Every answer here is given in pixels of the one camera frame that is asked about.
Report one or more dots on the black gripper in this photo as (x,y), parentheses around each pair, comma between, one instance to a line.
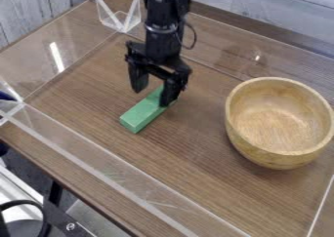
(157,57)

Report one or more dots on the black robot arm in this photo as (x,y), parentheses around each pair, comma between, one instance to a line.
(165,14)

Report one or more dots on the blue object at left edge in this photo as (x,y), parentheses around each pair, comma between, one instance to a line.
(4,96)

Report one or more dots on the clear acrylic enclosure wall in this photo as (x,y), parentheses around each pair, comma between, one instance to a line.
(174,181)

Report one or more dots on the brown wooden bowl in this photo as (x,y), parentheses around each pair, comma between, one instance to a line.
(279,122)

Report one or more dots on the black table leg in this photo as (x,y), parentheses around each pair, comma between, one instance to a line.
(55,193)

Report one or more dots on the green rectangular block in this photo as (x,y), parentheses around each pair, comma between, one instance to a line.
(143,112)

